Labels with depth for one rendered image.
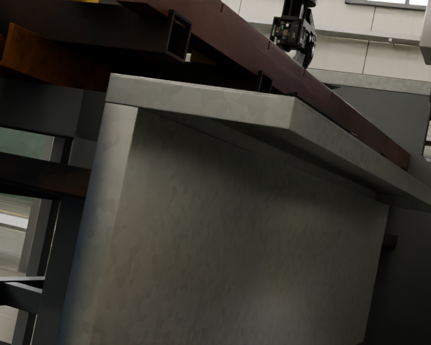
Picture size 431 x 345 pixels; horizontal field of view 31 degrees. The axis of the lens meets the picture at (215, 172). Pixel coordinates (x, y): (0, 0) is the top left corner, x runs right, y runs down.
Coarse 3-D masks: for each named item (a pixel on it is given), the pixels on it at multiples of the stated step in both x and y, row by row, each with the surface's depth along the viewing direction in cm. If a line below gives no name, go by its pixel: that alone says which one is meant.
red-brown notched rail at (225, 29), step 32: (128, 0) 83; (160, 0) 85; (192, 0) 91; (192, 32) 93; (224, 32) 101; (256, 32) 110; (224, 64) 109; (256, 64) 112; (288, 64) 124; (320, 96) 142; (352, 128) 166
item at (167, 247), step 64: (128, 128) 77; (128, 192) 77; (192, 192) 91; (256, 192) 109; (320, 192) 138; (128, 256) 79; (192, 256) 94; (256, 256) 114; (320, 256) 145; (64, 320) 77; (128, 320) 82; (192, 320) 97; (256, 320) 118; (320, 320) 152
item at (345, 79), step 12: (312, 72) 245; (324, 72) 243; (336, 72) 242; (348, 84) 240; (360, 84) 238; (372, 84) 237; (384, 84) 235; (396, 84) 234; (408, 84) 232; (420, 84) 231
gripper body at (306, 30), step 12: (288, 0) 168; (300, 0) 167; (312, 0) 168; (288, 12) 169; (300, 12) 167; (276, 24) 169; (288, 24) 166; (300, 24) 166; (276, 36) 168; (288, 36) 167; (300, 36) 164; (312, 36) 172; (288, 48) 172; (300, 48) 170
